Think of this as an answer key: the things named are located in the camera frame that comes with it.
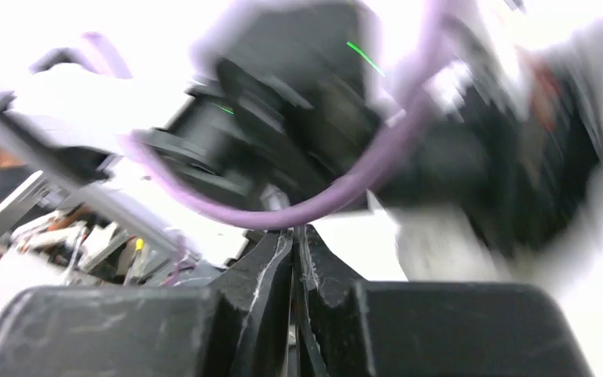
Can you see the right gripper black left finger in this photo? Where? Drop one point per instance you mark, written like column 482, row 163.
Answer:
column 234, row 326

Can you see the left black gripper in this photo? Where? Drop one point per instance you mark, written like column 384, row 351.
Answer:
column 519, row 182

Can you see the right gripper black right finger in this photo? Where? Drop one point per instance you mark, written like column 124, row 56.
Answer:
column 349, row 326

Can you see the white pillow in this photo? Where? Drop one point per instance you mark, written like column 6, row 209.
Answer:
column 470, row 48

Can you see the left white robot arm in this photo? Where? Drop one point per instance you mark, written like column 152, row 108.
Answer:
column 301, row 109

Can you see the background metal shelf rack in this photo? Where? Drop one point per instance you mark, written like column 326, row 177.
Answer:
column 90, row 248

